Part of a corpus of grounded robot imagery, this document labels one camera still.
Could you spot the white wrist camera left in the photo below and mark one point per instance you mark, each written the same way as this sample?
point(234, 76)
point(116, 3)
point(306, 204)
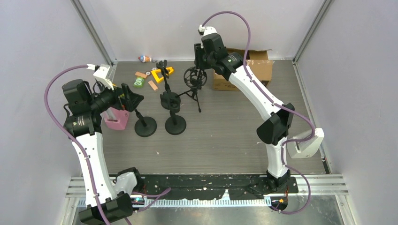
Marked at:
point(104, 74)

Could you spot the black mic stand wide clip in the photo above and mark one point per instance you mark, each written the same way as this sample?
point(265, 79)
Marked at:
point(175, 124)

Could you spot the pink plastic holder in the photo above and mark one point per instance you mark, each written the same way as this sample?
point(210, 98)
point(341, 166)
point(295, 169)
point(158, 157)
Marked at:
point(115, 119)

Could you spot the small orange wooden block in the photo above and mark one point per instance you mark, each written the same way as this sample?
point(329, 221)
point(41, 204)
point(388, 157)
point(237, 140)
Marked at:
point(153, 85)

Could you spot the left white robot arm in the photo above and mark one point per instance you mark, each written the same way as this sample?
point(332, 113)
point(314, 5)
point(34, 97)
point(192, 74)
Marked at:
point(105, 202)

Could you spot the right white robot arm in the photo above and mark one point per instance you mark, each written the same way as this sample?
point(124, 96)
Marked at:
point(277, 121)

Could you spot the green toy block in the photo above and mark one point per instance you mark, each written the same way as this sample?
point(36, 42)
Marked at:
point(139, 82)

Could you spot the yellow triangle toy block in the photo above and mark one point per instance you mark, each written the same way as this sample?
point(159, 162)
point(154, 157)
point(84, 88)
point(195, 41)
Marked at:
point(157, 75)

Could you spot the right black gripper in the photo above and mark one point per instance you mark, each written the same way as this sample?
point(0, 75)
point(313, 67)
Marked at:
point(198, 55)

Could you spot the black tripod shock mount stand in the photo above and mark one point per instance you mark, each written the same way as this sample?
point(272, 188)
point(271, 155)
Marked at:
point(195, 79)

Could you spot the small colourful toy figure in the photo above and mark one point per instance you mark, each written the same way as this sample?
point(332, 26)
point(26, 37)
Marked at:
point(144, 58)

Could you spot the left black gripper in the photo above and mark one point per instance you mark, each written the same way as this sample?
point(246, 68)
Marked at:
point(125, 97)

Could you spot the black mic stand front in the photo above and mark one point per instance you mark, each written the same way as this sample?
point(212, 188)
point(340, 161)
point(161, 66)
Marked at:
point(145, 126)

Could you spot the black mic stand round base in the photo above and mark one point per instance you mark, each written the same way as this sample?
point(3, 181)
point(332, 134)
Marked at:
point(168, 87)

